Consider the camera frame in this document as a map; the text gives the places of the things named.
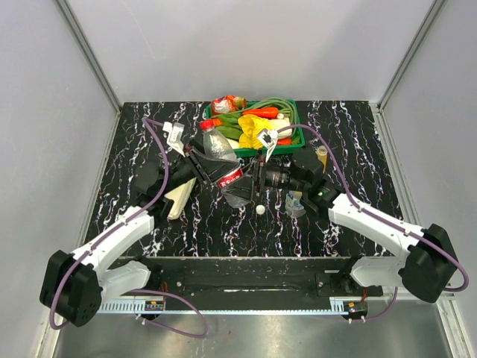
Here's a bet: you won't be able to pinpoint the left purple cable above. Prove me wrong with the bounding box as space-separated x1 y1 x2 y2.
48 117 209 339

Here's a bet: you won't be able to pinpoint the clear cola bottle red label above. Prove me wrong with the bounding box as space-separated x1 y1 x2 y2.
200 119 248 208

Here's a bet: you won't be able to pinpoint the red toy chili pepper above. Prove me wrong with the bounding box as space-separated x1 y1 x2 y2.
243 107 279 119

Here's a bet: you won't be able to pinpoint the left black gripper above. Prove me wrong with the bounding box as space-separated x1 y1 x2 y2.
159 137 239 196

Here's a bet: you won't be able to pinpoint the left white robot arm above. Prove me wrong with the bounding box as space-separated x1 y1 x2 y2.
40 142 240 330

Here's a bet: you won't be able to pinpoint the toy napa cabbage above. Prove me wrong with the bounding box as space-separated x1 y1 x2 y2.
165 178 196 221

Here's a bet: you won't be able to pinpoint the yellow white toy cabbage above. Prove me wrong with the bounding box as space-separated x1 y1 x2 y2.
238 114 291 150

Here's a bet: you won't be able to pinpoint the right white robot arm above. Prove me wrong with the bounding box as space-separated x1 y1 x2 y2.
218 147 458 303

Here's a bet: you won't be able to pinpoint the green plastic basket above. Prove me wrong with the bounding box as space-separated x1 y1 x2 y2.
206 95 305 157

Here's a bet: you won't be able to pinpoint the aluminium slotted rail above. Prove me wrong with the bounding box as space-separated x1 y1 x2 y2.
99 291 361 315

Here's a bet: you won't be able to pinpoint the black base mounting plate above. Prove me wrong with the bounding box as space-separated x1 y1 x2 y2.
148 257 383 299

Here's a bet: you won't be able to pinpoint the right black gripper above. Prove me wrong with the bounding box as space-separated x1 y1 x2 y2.
221 148 308 201

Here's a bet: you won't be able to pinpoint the white toy radish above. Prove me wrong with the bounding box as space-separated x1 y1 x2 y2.
227 139 240 149

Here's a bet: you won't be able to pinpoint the green toy long beans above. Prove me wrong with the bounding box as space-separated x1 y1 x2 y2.
231 98 298 125

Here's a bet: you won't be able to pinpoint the red toy pepper bottom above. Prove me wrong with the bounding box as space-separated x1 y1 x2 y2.
277 138 292 145

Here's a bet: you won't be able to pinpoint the green toy bok choy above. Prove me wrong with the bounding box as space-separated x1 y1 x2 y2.
215 113 243 140

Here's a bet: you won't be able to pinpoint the orange white toy vegetable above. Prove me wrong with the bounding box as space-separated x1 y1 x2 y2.
211 95 247 115

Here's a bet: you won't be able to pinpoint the clear water bottle white cap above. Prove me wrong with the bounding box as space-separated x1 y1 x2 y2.
285 191 306 219

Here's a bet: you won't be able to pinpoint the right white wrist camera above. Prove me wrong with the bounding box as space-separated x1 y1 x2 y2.
257 128 279 156

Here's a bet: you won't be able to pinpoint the yellow juice bottle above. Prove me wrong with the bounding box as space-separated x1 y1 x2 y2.
316 145 328 172

